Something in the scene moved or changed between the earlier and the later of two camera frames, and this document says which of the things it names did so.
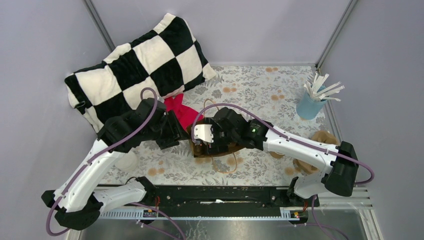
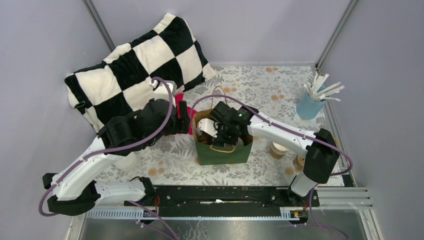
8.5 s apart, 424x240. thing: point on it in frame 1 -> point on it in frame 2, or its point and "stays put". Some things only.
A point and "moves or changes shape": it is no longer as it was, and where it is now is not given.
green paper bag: [200, 151] moves or changes shape
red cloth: [187, 115] stays put
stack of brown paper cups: [276, 155] stays put
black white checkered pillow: [169, 59] stays put
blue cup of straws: [312, 99] stays put
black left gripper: [176, 131] -> [181, 125]
